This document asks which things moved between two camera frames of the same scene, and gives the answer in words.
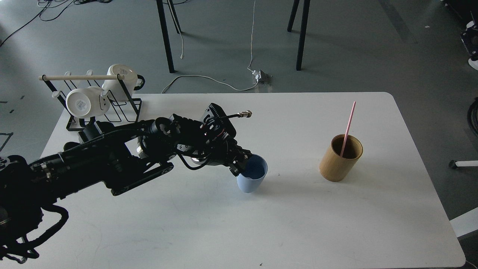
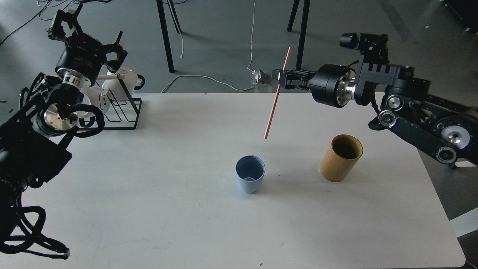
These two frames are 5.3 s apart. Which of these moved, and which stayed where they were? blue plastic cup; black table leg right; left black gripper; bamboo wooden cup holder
Moved: left black gripper
Stayed: blue plastic cup; bamboo wooden cup holder; black table leg right
